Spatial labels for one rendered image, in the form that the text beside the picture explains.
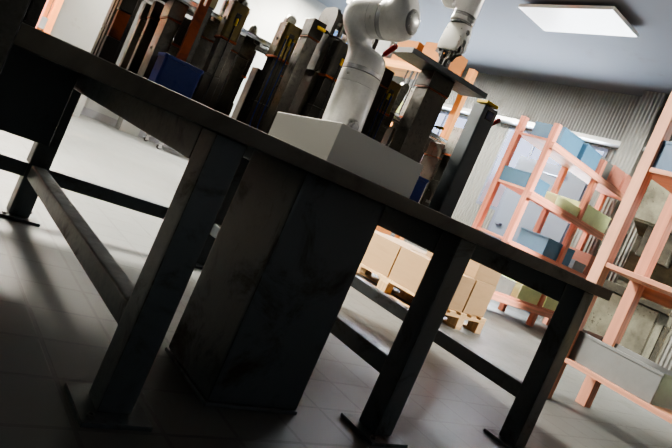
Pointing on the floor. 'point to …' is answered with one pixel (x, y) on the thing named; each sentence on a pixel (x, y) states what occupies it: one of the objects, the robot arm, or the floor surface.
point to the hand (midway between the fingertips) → (443, 64)
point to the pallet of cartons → (482, 282)
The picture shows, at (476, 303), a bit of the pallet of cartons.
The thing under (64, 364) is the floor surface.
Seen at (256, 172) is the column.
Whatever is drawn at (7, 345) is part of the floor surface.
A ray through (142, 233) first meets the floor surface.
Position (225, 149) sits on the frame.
